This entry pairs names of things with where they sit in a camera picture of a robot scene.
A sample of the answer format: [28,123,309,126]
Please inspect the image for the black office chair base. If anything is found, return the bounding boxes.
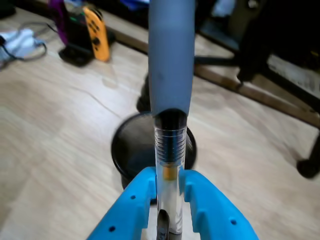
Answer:
[136,0,320,179]

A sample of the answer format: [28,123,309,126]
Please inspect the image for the white cloth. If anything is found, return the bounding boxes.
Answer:
[0,27,42,60]

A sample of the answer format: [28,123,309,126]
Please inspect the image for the purple game controller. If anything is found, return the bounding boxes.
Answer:
[48,0,70,47]

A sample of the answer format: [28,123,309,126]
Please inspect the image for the black controller charging dock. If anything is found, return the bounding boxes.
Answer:
[58,7,117,67]

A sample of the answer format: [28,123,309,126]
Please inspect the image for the brown wooden beam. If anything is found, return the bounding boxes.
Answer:
[99,22,320,126]

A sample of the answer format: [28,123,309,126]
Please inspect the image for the black mesh pen holder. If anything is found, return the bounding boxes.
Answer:
[111,112,198,191]

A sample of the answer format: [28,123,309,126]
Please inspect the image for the grey grip clear pen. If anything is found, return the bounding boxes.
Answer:
[147,0,196,240]

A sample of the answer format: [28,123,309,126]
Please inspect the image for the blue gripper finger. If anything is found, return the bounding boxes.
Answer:
[178,169,261,240]
[86,166,158,240]

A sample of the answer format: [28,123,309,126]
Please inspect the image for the orange game controller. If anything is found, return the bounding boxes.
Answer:
[83,6,111,63]

